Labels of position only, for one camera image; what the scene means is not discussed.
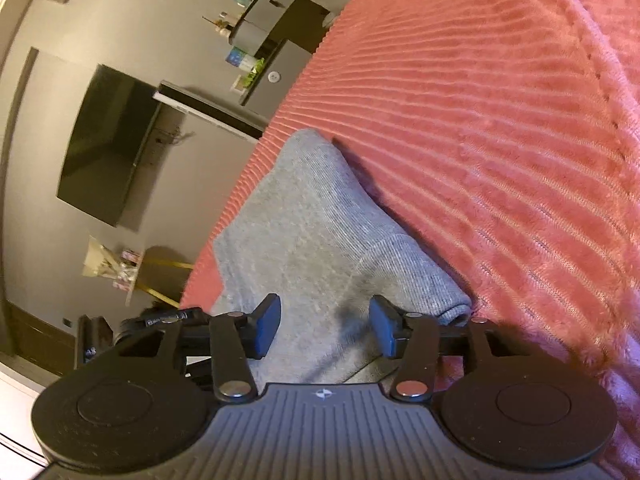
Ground television cables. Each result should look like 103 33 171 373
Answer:
154 126 195 147

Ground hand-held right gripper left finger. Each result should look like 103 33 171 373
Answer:
117 294 284 404

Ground blue and white box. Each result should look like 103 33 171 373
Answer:
226 46 257 72

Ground pink ribbed blanket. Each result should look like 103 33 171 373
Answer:
179 0 640 480

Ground yellow side table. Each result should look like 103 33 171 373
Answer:
119 245 197 311

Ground brown wooden door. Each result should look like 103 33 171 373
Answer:
0 299 79 362

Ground black bag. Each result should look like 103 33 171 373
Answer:
75 304 211 377

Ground grey bedside cabinet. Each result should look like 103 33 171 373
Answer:
239 35 326 133

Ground grey vanity desk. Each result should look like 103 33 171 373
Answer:
227 0 346 56

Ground grey pants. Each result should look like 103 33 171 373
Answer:
210 129 474 387

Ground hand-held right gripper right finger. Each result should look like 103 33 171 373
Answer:
369 294 522 404

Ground green packet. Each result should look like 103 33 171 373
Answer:
236 59 267 93

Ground black wall television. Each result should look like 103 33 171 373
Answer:
56 63 167 232

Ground white tower fan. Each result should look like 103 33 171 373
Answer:
152 80 267 140

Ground wrapped flower bouquet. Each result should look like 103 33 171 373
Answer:
81 235 142 283

